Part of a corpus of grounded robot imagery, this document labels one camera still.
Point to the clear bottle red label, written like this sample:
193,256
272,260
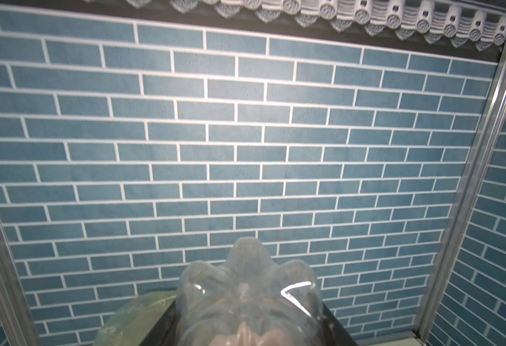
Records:
249,300

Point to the green plastic bin liner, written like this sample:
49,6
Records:
134,321

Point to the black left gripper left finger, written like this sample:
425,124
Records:
163,332

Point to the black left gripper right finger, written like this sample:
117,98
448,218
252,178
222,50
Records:
334,334

